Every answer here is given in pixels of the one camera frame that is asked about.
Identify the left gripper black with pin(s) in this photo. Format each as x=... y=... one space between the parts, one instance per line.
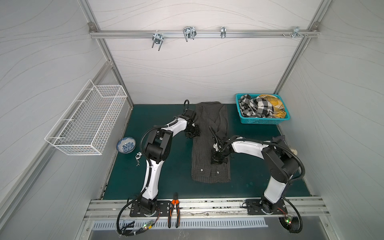
x=197 y=133

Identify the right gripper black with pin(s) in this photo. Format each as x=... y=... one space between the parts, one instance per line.
x=218 y=156

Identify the grey pinstriped long sleeve shirt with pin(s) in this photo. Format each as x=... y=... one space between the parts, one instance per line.
x=209 y=115

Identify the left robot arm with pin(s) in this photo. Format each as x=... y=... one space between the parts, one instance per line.
x=157 y=149

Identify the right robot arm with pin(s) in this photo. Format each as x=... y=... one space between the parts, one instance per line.
x=284 y=166

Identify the black white checked shirt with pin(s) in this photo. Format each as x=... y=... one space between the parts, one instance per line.
x=255 y=107

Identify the teal plastic basket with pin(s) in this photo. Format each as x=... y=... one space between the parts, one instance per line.
x=261 y=121

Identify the small metal clip on table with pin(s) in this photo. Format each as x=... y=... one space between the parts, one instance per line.
x=137 y=157

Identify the dark purple plastic object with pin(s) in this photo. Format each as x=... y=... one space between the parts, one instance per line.
x=280 y=140

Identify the yellow patterned shirt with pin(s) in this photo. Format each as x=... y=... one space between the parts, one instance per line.
x=277 y=104

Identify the blue white ceramic plate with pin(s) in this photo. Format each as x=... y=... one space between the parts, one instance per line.
x=126 y=145

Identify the orange black pliers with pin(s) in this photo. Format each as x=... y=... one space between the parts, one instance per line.
x=175 y=205

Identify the metal clamp hook middle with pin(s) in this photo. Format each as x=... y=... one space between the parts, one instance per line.
x=189 y=33

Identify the metal clamp hook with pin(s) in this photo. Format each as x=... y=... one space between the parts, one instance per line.
x=189 y=33
x=157 y=39

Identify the metal clamp hook left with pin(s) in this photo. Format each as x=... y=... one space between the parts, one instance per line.
x=157 y=39

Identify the white slotted vent strip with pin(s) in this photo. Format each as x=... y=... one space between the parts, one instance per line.
x=162 y=224

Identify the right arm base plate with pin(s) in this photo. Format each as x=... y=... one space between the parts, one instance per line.
x=254 y=207

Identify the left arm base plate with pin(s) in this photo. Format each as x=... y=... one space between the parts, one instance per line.
x=162 y=208

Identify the metal ring clip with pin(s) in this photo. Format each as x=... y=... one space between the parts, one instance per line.
x=223 y=32

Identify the white wire wall basket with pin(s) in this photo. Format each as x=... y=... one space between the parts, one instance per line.
x=86 y=125

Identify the metal bracket hook right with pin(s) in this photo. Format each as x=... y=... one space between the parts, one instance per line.
x=296 y=34

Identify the aluminium crossbar rail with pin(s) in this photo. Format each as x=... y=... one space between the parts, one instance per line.
x=201 y=34

